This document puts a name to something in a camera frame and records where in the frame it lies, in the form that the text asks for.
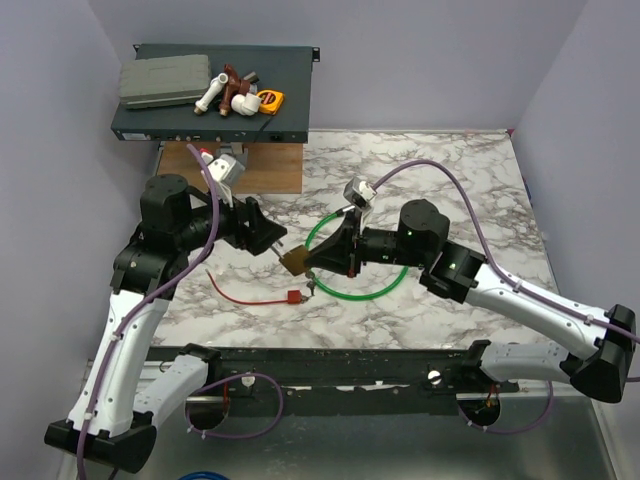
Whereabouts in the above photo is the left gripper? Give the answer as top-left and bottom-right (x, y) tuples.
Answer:
(176, 181), (286, 254)

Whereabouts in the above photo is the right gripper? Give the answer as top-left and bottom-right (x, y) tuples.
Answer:
(304, 209), (429, 279)

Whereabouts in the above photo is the silver key pair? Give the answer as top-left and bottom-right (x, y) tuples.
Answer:
(305, 270), (317, 297)

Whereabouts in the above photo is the green cable lock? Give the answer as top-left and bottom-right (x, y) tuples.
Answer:
(305, 207), (409, 302)

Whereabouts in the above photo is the brass padlock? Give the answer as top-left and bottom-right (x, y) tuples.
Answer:
(270, 244), (309, 276)

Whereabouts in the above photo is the red cable lock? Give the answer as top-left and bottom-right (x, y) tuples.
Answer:
(206, 270), (304, 306)

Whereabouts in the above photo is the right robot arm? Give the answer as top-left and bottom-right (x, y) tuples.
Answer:
(304, 200), (639, 403)

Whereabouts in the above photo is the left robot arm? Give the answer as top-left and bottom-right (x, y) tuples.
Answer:
(44, 174), (287, 473)

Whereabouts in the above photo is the white elbow fitting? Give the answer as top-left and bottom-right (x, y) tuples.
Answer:
(231, 93), (262, 116)

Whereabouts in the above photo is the wooden board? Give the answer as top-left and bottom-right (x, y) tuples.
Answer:
(157, 141), (304, 194)

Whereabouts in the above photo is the yellow tape measure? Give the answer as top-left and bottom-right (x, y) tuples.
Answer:
(257, 89), (286, 116)

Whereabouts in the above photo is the brown pipe fitting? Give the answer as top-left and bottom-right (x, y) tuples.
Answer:
(218, 64), (259, 117)

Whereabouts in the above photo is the white pipe fitting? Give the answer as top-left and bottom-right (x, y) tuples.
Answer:
(194, 73), (229, 115)

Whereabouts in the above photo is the grey plastic case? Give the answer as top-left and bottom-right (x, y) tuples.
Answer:
(118, 54), (211, 109)

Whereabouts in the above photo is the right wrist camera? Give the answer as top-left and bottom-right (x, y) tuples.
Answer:
(343, 177), (377, 229)

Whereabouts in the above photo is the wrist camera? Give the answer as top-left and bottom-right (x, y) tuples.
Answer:
(208, 154), (245, 189)
(343, 177), (377, 229)

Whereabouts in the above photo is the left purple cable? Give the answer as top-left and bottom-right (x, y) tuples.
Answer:
(74, 143), (285, 480)

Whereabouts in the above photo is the purple cable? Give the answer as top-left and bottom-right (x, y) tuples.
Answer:
(74, 143), (285, 480)
(372, 158), (640, 435)

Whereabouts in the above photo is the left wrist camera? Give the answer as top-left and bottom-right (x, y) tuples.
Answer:
(208, 154), (245, 189)

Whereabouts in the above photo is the grey metal bracket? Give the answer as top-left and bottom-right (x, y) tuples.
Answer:
(215, 142), (248, 166)

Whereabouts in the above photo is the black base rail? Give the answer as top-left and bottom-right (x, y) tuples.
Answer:
(194, 346), (518, 418)

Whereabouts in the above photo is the dark rack switch box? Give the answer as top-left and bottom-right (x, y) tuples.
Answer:
(110, 42), (321, 144)

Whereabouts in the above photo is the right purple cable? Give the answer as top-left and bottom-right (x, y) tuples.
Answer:
(372, 158), (640, 435)

